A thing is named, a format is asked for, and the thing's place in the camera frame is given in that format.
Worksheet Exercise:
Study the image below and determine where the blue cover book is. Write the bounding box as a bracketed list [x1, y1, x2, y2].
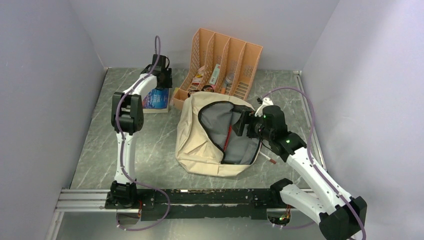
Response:
[142, 88, 170, 114]

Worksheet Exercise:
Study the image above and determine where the orange plastic file organizer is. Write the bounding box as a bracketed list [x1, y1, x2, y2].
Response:
[173, 28, 263, 110]

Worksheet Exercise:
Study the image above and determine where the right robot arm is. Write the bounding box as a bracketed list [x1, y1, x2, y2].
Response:
[232, 105, 367, 240]

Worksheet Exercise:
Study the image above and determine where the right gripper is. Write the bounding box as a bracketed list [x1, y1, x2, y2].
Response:
[231, 109, 273, 141]

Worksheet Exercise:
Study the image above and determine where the orange handled tool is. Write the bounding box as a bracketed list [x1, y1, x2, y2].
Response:
[220, 83, 228, 95]

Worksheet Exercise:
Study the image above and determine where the green white box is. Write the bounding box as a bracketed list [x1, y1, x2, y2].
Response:
[208, 63, 221, 86]

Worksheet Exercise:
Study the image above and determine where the red patterned book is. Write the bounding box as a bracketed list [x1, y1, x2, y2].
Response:
[223, 124, 233, 152]

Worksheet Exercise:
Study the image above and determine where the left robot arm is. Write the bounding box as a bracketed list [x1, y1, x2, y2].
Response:
[107, 53, 173, 208]

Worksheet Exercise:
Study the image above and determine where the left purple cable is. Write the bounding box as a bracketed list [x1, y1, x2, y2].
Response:
[114, 35, 171, 232]

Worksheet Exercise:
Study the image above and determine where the white red pen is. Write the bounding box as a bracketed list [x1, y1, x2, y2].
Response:
[259, 151, 277, 165]

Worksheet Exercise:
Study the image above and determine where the beige canvas backpack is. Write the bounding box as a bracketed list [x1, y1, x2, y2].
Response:
[175, 91, 262, 177]

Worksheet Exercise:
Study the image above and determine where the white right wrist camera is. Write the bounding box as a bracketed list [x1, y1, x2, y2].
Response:
[254, 97, 274, 117]

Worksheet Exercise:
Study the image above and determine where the red white small box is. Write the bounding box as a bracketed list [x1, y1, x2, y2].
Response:
[191, 66, 205, 86]

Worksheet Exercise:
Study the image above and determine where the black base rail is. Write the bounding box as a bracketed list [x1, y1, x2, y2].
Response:
[104, 188, 287, 221]

